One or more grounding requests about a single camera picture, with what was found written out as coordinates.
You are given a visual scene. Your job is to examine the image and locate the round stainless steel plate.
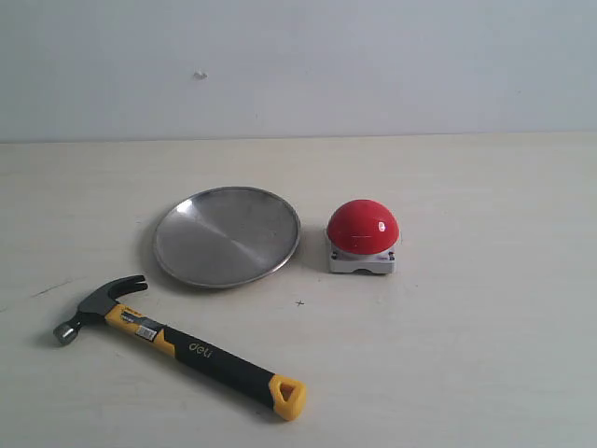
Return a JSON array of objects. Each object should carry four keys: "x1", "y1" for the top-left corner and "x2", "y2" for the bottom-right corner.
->
[{"x1": 152, "y1": 187, "x2": 301, "y2": 289}]

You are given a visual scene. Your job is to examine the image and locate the yellow black claw hammer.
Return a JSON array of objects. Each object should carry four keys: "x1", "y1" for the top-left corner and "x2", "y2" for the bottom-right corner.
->
[{"x1": 53, "y1": 275, "x2": 307, "y2": 421}]

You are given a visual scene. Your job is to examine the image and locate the red dome push button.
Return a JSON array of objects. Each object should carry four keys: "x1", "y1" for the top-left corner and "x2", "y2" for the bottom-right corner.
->
[{"x1": 326, "y1": 199, "x2": 400, "y2": 275}]

